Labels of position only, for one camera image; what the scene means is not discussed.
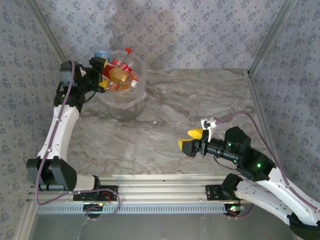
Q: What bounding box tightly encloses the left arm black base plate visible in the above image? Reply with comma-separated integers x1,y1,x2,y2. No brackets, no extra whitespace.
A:
66,185,119,202

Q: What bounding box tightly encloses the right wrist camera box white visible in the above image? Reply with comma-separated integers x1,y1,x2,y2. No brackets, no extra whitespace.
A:
200,117,217,142

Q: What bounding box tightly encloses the grey slotted cable duct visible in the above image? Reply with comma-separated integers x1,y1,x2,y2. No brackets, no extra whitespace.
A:
36,202,242,215

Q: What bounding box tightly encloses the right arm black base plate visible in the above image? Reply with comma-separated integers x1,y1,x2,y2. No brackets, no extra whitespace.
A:
204,183,252,201

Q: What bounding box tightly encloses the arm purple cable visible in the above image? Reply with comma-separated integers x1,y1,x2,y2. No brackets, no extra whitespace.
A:
34,59,122,221
214,111,320,220

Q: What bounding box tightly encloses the aluminium frame post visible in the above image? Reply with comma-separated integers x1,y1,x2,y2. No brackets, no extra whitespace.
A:
246,0,299,77
23,0,76,77

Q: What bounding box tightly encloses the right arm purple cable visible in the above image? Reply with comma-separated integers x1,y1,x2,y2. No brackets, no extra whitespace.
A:
214,111,320,220

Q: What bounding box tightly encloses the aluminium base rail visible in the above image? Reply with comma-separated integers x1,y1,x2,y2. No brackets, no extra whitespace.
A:
26,174,300,204

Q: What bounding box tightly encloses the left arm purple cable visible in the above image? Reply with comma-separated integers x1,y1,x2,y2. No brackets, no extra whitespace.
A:
34,59,122,221

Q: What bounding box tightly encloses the clear plastic bin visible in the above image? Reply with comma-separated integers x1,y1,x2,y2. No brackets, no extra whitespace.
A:
96,48,147,122

